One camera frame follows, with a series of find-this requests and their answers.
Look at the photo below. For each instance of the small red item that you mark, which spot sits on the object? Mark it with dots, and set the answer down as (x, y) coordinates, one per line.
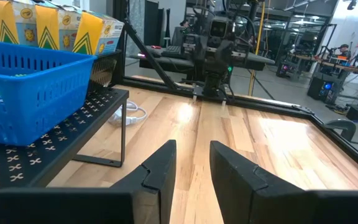
(156, 47)

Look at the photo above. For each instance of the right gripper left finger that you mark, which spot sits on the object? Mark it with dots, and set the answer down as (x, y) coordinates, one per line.
(154, 186)

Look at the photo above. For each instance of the grey curved bracket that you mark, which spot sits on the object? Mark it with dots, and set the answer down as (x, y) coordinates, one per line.
(342, 126)

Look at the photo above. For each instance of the blue plastic basket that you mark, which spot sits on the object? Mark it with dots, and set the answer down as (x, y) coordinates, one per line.
(36, 93)

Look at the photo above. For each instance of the person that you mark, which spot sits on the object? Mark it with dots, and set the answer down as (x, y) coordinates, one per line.
(184, 25)
(343, 51)

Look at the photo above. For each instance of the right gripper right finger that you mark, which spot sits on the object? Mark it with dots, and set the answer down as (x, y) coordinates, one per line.
(244, 193)

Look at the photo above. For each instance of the background workbench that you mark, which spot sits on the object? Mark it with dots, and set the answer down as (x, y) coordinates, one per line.
(337, 65)

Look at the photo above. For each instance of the black perforated metal shelf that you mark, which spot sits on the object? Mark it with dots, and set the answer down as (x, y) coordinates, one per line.
(61, 140)

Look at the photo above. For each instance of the computer with blue light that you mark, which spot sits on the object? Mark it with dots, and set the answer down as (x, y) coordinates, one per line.
(326, 86)

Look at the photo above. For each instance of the black aluminium rig frame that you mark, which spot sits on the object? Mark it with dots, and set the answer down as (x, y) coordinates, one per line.
(259, 104)

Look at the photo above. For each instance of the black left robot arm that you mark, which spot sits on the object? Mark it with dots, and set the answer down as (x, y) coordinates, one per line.
(213, 77)

